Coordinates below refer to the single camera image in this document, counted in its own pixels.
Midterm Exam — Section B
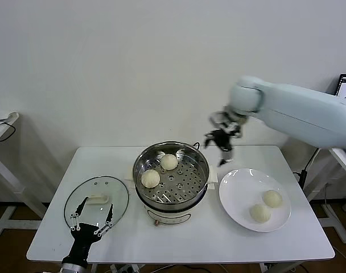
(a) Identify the thin black cable loop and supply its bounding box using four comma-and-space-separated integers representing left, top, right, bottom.
0, 121, 17, 142

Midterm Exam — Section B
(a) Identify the black stand pole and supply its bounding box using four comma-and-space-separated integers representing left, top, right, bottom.
293, 169, 309, 192

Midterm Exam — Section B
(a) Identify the white steamed baozi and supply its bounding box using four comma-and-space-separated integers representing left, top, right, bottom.
160, 154, 179, 171
141, 169, 161, 189
249, 203, 272, 225
261, 189, 283, 209

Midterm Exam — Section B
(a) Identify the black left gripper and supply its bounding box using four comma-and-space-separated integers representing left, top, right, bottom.
61, 196, 114, 267

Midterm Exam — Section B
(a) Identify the glass lid with white handle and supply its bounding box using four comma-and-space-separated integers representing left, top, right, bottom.
63, 175, 130, 230

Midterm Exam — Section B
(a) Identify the white cloth bundle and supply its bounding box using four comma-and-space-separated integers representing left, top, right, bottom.
0, 110, 20, 126

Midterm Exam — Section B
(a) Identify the white side table with laptop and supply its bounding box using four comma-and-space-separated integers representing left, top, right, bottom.
305, 146, 346, 244

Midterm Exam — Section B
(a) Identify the perforated stainless steel steamer basket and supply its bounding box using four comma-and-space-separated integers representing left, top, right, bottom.
133, 141, 211, 206

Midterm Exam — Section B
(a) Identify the white electric cooker pot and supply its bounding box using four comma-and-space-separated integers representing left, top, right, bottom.
124, 164, 219, 228

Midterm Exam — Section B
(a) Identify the white round plate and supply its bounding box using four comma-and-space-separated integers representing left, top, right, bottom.
219, 168, 292, 233

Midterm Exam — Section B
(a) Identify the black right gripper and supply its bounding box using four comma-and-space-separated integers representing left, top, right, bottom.
203, 129, 234, 168

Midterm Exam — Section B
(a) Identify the white laptop cable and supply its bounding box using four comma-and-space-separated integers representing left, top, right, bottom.
306, 147, 320, 171

